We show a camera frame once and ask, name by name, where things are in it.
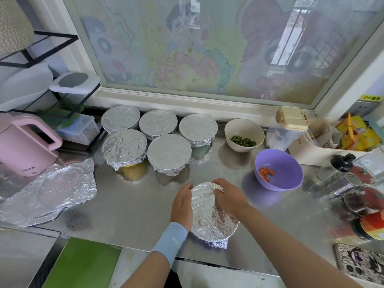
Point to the person's right hand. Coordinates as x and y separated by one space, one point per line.
231 198

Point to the person's left hand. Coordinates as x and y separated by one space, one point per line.
182 210

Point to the mint green bowl chopped greens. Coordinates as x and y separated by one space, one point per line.
201 152

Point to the yellow bowl with greens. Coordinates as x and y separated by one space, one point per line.
133 172

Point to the purple bowl carrot pieces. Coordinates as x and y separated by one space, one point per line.
287 171

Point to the beige bowl with greens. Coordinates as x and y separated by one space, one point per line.
244 132

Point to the stack of aluminium foil sheets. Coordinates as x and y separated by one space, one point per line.
45 195

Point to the person's right forearm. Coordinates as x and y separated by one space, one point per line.
300 256

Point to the person's left forearm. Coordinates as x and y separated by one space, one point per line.
149 273

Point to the stainless steel countertop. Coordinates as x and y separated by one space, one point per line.
282 225

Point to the light blue wristband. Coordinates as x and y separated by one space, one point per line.
169 243

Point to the black trousers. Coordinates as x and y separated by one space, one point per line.
172 280

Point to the cream organiser tray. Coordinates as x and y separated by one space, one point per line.
312 156

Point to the beige round object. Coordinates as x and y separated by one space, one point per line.
292 118

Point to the green floor mat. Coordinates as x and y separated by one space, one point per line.
84 264

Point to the clear glass shaker bottle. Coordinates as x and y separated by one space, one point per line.
351 180

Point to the clear plastic box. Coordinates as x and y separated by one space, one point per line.
79 129

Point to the glass jar red contents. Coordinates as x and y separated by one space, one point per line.
366 201

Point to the patterned case smartphone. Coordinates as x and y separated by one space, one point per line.
360 264

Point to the window with cartoon film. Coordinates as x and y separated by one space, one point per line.
198 45

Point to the pink electric kettle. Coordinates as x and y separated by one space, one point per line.
24 147

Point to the white plate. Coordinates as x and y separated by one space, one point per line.
24 87

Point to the black metal rack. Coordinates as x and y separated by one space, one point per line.
36 34

